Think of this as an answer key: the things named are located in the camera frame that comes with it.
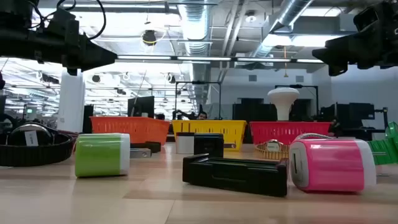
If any black rectangular holder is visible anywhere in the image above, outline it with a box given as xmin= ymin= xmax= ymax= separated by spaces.
xmin=182 ymin=153 xmax=289 ymax=197

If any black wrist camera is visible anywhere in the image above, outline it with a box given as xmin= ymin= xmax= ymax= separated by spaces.
xmin=353 ymin=6 xmax=380 ymax=32
xmin=46 ymin=7 xmax=80 ymax=35

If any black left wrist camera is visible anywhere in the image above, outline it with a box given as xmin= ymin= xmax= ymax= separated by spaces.
xmin=46 ymin=7 xmax=80 ymax=35

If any black computer monitor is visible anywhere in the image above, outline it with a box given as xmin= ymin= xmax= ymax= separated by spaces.
xmin=127 ymin=95 xmax=155 ymax=118

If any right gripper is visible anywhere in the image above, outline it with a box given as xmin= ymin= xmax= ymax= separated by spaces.
xmin=312 ymin=1 xmax=398 ymax=77

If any orange plastic basket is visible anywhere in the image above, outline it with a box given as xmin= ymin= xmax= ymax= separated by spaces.
xmin=90 ymin=116 xmax=171 ymax=146

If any gold wristwatch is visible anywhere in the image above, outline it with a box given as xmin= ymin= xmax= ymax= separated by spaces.
xmin=255 ymin=139 xmax=290 ymax=161

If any black partition screen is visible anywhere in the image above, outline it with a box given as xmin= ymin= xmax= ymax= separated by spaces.
xmin=232 ymin=98 xmax=277 ymax=122

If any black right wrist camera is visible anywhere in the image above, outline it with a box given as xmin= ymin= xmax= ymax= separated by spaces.
xmin=353 ymin=6 xmax=380 ymax=32

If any black wristwatch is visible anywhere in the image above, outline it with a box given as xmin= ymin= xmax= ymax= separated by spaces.
xmin=0 ymin=122 xmax=78 ymax=167

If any red plastic basket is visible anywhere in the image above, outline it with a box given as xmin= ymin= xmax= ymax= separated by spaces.
xmin=249 ymin=121 xmax=332 ymax=146

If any green wristwatch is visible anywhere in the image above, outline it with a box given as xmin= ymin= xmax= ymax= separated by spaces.
xmin=366 ymin=121 xmax=398 ymax=166

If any black workstation equipment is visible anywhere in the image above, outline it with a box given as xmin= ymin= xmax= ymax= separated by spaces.
xmin=320 ymin=102 xmax=389 ymax=141

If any black USB wall charger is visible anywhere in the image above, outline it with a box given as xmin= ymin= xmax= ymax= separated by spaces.
xmin=193 ymin=133 xmax=237 ymax=158

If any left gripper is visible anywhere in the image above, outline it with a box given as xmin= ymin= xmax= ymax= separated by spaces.
xmin=29 ymin=30 xmax=118 ymax=77

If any pink USB wall charger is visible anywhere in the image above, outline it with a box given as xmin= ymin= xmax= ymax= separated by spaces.
xmin=289 ymin=138 xmax=377 ymax=192

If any green USB wall charger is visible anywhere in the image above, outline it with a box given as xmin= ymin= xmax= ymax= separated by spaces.
xmin=74 ymin=133 xmax=152 ymax=178

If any yellow plastic basket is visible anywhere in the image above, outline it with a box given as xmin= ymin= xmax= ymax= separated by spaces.
xmin=172 ymin=119 xmax=248 ymax=152

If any black left camera cable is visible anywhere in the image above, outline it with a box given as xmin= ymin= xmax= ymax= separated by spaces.
xmin=27 ymin=0 xmax=107 ymax=40

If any white light bulb lamp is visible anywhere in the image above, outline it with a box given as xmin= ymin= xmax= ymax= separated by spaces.
xmin=267 ymin=87 xmax=300 ymax=121

